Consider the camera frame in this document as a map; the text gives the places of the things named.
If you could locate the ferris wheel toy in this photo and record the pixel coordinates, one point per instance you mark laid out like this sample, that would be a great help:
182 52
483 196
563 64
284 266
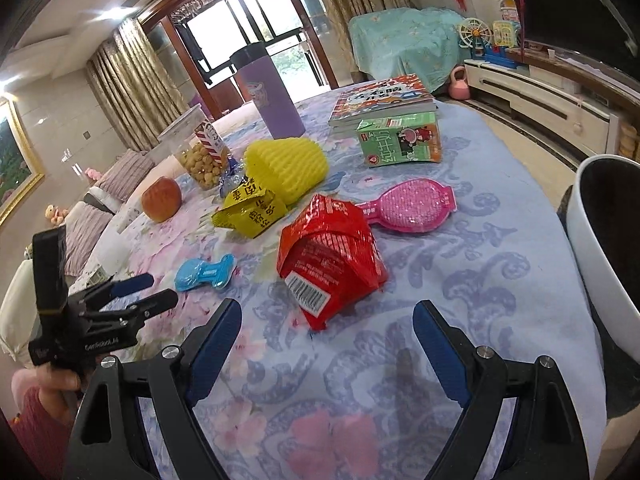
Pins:
471 35

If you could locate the green milk carton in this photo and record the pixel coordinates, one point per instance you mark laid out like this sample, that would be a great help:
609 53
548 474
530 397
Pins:
395 142

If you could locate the yellow jar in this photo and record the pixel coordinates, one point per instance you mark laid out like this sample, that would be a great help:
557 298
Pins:
629 142

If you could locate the striped pink pillow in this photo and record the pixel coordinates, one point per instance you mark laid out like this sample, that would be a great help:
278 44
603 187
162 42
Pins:
127 172
87 232

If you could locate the yellow snack wrapper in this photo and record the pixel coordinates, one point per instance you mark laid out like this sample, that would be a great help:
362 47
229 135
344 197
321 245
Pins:
250 210

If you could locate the person's left forearm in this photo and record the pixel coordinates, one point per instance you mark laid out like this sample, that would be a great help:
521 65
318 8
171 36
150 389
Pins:
35 440

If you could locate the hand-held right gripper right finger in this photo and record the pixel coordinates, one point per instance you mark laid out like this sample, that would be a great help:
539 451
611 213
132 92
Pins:
442 350

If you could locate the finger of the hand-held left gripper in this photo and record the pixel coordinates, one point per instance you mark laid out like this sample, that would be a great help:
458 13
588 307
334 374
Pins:
155 302
132 284

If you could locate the sofa with floral cover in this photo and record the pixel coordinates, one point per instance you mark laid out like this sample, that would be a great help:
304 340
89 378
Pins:
95 210

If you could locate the teal covered furniture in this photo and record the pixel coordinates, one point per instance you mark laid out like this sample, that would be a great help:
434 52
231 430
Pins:
400 45

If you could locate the pink white toy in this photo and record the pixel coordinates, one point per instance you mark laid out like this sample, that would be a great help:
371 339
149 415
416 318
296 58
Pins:
509 7

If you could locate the purple thermos bottle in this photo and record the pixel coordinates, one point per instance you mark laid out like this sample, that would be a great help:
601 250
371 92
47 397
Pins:
272 105

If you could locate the black television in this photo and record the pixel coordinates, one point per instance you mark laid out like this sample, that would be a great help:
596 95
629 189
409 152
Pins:
575 5

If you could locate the blue snack wrapper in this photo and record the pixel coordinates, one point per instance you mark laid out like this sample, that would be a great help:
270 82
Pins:
231 172

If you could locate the red snack bag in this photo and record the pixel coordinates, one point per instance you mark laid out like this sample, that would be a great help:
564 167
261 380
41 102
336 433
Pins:
330 250

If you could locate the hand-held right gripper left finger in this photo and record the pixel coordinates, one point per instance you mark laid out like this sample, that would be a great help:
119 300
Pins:
212 355

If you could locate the pink plush toy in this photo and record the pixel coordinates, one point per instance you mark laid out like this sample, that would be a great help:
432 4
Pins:
92 174

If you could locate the floral tablecloth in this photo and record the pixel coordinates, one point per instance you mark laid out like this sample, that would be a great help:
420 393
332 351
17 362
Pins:
450 270

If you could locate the white TV cabinet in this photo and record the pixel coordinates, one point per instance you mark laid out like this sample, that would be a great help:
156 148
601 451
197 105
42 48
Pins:
525 90

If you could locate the beige plush toy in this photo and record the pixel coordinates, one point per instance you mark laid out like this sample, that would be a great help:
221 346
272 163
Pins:
55 214

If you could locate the pink hairbrush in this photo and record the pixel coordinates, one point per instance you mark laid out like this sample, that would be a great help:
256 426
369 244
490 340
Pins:
415 205

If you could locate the person's left hand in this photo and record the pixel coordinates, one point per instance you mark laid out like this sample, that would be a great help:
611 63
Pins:
57 392

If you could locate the gold framed painting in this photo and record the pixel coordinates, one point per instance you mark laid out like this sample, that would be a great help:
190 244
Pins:
15 170

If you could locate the colourful picture book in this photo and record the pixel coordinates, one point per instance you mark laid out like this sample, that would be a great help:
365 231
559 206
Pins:
380 95

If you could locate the clear snack jar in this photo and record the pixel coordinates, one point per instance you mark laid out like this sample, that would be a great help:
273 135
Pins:
200 165

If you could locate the white trash bin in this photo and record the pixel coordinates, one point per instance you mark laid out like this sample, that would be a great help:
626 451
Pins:
595 240

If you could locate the blue plastic toy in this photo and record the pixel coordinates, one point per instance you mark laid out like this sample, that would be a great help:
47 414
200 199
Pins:
500 57

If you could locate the red yellow apple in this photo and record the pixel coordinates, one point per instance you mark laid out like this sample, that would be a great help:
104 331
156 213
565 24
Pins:
160 200

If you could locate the wooden balcony door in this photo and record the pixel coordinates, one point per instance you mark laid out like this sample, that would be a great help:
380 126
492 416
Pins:
310 20

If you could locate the pink kettlebell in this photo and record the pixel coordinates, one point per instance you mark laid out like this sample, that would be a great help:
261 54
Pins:
458 87

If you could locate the yellow foam fruit net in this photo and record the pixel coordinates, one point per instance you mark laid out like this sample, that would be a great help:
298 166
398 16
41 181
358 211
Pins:
285 165

